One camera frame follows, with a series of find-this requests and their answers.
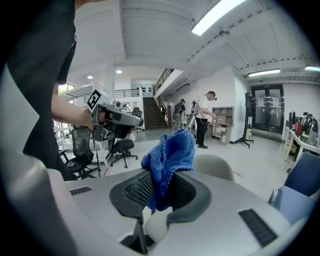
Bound person's black-clothed body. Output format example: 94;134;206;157
6;0;77;181

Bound blue upholstered chair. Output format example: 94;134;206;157
284;151;320;198

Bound black screen on stand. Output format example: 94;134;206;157
234;92;256;149

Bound wooden desk with hutch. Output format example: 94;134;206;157
206;106;236;146

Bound white desk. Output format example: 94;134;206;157
282;124;320;164

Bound person's left hand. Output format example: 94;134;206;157
86;109;107;131

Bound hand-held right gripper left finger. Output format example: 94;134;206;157
47;167;155;256

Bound grey backpack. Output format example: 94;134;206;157
299;115;319;146

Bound person's left forearm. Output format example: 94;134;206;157
51;94;89;129

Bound brown staircase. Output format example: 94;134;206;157
142;67;176;131

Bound table with blue tablecloth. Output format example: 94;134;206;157
268;186;317;225

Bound black double doors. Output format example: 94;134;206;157
250;84;286;134

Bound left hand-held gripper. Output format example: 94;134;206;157
83;89;145;143

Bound grey upholstered armchair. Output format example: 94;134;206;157
193;154;236;183

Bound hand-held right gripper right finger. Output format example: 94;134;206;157
144;170;308;256

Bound blue wiping cloth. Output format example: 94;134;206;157
140;129;196;215

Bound black mesh office chair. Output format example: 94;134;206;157
58;125;101;181

